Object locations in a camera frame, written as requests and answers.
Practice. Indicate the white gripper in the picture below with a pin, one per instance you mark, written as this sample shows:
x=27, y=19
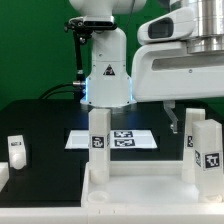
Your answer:
x=166, y=72

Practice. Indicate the white desk top panel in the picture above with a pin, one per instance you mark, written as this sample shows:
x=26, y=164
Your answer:
x=147, y=184

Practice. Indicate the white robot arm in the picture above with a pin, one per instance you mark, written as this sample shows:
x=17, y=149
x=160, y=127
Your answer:
x=109, y=84

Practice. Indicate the white left corner block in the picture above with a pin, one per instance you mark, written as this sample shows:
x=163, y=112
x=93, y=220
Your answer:
x=4, y=174

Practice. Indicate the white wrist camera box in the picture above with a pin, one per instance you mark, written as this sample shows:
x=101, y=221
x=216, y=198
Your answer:
x=175, y=25

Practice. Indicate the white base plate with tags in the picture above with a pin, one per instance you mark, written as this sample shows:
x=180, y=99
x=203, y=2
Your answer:
x=119, y=139

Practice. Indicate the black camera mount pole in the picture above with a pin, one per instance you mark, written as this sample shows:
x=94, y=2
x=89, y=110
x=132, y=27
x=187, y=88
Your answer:
x=80, y=73

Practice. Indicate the black camera on mount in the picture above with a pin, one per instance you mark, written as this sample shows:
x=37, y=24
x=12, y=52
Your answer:
x=88, y=24

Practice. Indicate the white front rail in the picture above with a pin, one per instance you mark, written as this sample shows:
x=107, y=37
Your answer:
x=95, y=216

